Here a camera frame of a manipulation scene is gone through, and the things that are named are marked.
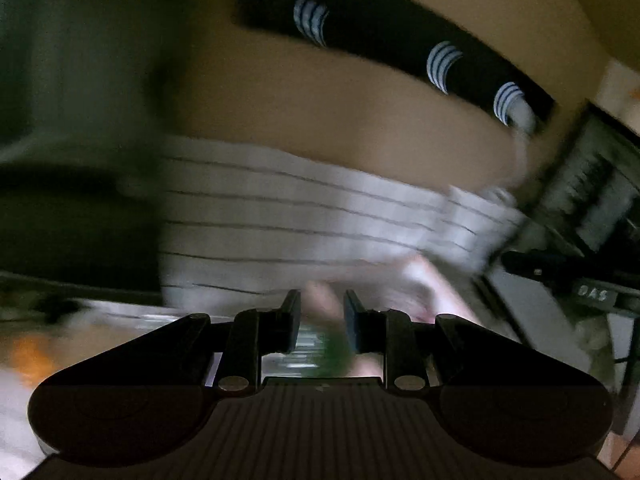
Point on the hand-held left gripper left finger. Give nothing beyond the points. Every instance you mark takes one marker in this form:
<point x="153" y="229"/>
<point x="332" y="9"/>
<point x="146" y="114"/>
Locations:
<point x="293" y="320"/>

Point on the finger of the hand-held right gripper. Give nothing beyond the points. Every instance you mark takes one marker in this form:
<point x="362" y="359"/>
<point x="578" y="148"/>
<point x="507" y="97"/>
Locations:
<point x="540" y="262"/>

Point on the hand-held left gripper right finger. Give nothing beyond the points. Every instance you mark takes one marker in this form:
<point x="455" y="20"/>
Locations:
<point x="352" y="322"/>

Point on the white checked tablecloth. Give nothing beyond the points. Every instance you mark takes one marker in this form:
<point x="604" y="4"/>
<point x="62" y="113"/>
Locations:
<point x="275" y="210"/>

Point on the orange object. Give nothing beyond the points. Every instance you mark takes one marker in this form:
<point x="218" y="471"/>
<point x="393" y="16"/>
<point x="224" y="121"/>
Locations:
<point x="32" y="357"/>

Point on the black power strip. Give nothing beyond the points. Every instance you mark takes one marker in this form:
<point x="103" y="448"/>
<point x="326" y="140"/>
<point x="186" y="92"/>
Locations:
<point x="380" y="25"/>

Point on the dark green object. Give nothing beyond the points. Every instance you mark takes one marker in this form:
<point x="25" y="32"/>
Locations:
<point x="75" y="110"/>

